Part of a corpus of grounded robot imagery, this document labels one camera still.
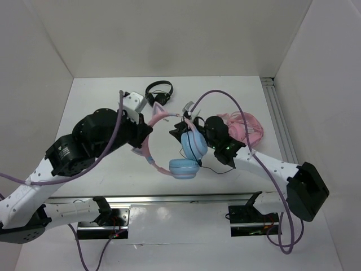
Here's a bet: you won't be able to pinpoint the black headphones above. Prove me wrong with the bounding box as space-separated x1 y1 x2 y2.
145 80 174 107

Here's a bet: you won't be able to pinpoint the pink blue cat-ear headphones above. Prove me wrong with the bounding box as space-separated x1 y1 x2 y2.
132 102 208 180

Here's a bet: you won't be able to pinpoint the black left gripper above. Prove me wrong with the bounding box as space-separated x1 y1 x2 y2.
96 108 152 159

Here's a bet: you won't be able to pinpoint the thin black audio cable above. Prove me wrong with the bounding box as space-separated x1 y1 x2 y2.
179 118 235 175

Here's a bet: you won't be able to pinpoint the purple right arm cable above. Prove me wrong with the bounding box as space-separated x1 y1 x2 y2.
191 89 305 253

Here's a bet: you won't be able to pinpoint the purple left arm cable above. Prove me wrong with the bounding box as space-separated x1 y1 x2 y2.
0 90 133 271

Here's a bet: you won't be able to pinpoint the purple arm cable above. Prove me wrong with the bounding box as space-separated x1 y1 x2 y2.
191 89 305 253
0 90 133 271

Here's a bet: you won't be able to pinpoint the aluminium front rail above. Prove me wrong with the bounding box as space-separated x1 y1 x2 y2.
46 190 263 206

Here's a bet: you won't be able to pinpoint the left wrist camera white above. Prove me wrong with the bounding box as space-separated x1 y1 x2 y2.
118 90 147 115

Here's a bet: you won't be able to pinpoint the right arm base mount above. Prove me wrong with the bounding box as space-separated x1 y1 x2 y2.
225 205 279 237

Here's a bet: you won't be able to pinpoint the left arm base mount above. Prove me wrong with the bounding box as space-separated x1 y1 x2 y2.
76 204 130 240

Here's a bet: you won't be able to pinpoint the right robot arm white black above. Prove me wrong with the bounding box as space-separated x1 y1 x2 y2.
195 116 329 222

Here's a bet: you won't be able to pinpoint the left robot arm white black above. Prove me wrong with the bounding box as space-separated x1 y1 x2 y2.
1 108 153 244

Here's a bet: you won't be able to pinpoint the pink gaming headset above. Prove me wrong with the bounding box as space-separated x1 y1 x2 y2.
217 111 264 147

